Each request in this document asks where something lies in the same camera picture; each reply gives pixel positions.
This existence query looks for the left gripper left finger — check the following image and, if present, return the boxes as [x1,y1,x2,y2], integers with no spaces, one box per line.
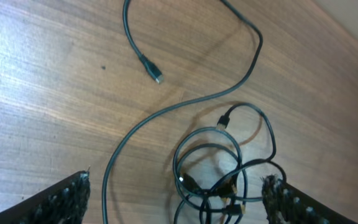
[0,170,91,224]

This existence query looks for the thick black USB cable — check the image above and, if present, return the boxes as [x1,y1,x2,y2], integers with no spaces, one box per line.
[101,0,264,224]

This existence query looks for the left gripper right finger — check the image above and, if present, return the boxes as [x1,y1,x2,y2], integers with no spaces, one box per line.
[262,175,355,224]

